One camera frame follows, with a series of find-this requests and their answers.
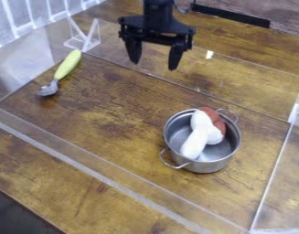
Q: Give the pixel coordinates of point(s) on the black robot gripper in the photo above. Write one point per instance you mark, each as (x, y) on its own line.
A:
(155, 27)

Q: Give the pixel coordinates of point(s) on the white plush mushroom red cap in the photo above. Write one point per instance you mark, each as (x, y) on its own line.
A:
(209, 131)

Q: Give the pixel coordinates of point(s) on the silver metal pot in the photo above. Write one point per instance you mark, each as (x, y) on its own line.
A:
(215, 156)

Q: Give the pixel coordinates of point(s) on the clear acrylic triangular stand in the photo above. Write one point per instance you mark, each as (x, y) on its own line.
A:
(83, 41)

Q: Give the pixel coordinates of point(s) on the black strip on table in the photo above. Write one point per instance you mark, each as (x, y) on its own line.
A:
(250, 20)

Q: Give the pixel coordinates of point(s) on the yellow-green handled metal spoon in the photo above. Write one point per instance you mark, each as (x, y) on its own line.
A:
(66, 67)

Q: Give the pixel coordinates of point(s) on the clear acrylic enclosure wall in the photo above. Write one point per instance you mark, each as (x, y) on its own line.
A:
(173, 205)

